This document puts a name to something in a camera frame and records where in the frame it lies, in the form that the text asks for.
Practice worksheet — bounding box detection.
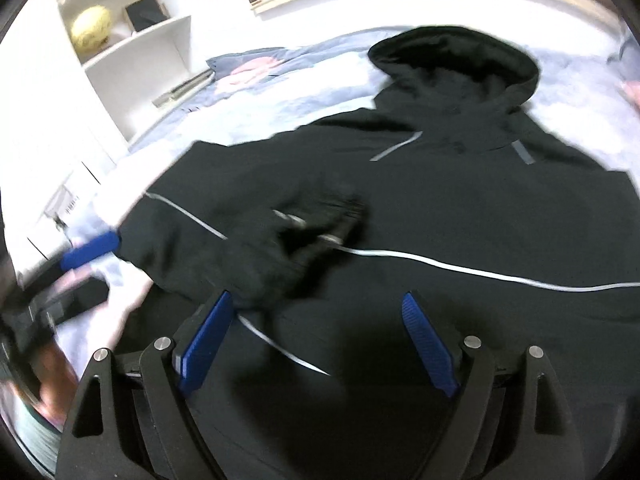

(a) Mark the pink pillow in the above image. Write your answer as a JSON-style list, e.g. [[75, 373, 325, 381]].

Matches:
[[617, 77, 640, 109]]

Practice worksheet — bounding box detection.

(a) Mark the person's left hand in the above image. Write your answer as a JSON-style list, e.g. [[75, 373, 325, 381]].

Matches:
[[31, 345, 81, 428]]

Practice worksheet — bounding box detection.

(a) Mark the grey floral blanket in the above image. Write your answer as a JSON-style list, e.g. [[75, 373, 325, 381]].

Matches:
[[50, 30, 640, 376]]

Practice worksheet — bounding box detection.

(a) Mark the yellow globe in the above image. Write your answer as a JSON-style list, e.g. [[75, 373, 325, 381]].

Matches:
[[70, 5, 112, 51]]

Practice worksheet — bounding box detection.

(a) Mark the white bookshelf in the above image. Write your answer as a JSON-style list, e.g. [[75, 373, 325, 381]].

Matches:
[[50, 0, 217, 147]]

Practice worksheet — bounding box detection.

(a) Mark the black box on shelf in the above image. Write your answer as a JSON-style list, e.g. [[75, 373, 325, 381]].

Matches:
[[124, 0, 168, 31]]

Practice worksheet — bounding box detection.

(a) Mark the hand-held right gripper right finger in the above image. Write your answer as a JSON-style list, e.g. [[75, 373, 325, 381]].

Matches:
[[402, 290, 586, 480]]

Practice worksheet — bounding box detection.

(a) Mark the stack of flat books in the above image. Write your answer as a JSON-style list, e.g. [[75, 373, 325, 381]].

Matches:
[[152, 70, 216, 108]]

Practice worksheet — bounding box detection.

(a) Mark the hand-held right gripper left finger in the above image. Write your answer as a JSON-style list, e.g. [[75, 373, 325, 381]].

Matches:
[[54, 289, 236, 480]]

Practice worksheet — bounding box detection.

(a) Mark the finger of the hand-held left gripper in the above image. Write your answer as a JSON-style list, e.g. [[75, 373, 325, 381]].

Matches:
[[30, 231, 122, 286], [50, 280, 112, 322]]

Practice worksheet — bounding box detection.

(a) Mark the white paper bag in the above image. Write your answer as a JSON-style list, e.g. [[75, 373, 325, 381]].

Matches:
[[27, 170, 101, 261]]

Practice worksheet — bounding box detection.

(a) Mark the black hooded jacket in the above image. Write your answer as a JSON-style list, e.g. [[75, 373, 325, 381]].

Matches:
[[117, 25, 640, 480]]

